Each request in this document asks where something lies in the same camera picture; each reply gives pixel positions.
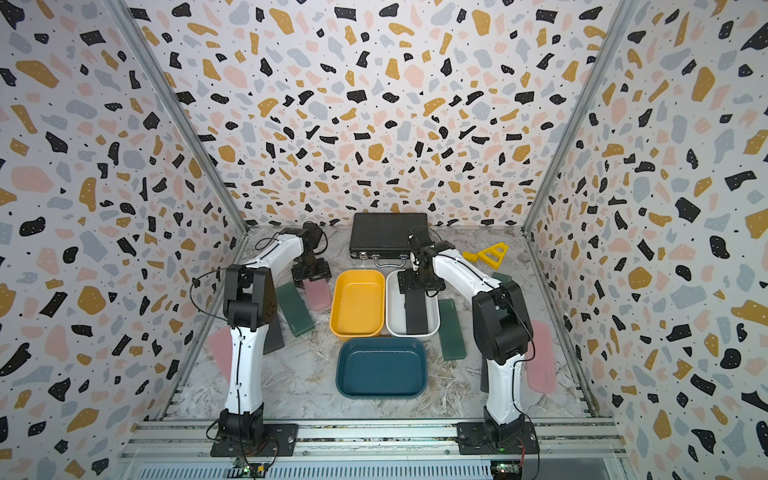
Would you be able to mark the green pencil case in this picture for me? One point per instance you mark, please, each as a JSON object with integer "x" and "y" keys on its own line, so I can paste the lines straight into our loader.
{"x": 502, "y": 277}
{"x": 450, "y": 332}
{"x": 294, "y": 310}

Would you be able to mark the teal storage box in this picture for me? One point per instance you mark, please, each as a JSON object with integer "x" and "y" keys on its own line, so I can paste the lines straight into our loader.
{"x": 381, "y": 368}

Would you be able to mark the pink pencil case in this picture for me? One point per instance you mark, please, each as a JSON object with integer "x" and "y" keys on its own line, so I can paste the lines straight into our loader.
{"x": 220, "y": 346}
{"x": 541, "y": 369}
{"x": 317, "y": 294}

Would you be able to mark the black briefcase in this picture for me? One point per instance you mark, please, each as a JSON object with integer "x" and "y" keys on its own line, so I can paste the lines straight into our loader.
{"x": 383, "y": 235}

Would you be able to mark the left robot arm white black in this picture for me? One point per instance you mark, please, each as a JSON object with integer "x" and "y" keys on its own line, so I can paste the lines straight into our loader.
{"x": 250, "y": 309}

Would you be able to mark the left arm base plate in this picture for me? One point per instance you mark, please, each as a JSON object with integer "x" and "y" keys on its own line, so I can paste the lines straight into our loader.
{"x": 263, "y": 440}

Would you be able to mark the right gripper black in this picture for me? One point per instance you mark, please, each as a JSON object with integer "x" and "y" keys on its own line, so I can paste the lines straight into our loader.
{"x": 408, "y": 284}

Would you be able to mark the yellow storage box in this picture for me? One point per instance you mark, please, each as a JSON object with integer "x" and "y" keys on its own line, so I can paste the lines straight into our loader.
{"x": 358, "y": 309}

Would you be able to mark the white storage box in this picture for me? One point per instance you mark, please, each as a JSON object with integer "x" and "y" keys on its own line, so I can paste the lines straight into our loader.
{"x": 395, "y": 311}

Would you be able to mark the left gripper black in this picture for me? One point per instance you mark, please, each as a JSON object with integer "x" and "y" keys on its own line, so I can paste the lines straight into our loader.
{"x": 324, "y": 271}

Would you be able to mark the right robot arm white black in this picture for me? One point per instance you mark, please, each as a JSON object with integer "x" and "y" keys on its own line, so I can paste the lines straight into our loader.
{"x": 501, "y": 326}

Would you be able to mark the aluminium rail front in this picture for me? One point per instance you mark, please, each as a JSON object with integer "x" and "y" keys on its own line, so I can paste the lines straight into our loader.
{"x": 568, "y": 448}

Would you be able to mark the yellow plastic triangle piece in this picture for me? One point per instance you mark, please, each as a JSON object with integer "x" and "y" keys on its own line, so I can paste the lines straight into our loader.
{"x": 492, "y": 256}

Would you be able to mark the dark grey pencil case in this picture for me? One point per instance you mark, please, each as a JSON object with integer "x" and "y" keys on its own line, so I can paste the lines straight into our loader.
{"x": 484, "y": 380}
{"x": 274, "y": 340}
{"x": 416, "y": 312}

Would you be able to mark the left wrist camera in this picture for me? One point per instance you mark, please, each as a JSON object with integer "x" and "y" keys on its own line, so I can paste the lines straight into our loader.
{"x": 312, "y": 235}

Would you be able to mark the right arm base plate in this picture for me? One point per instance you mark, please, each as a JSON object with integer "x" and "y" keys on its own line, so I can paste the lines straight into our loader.
{"x": 485, "y": 438}

